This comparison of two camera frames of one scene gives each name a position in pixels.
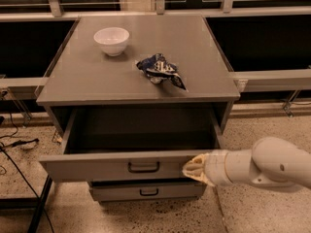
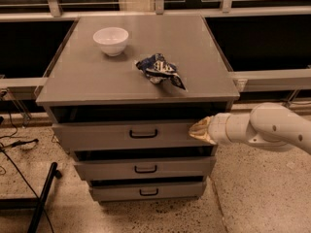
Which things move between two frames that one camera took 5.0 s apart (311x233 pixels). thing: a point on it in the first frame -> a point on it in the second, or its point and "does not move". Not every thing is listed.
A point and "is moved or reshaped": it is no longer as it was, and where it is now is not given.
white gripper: x=216 y=168 -> x=218 y=129
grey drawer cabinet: x=134 y=96 does not move
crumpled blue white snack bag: x=157 y=68 does not move
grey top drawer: x=148 y=144 is moved or reshaped
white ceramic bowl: x=113 y=40 does not move
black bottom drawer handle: x=149 y=194 does not move
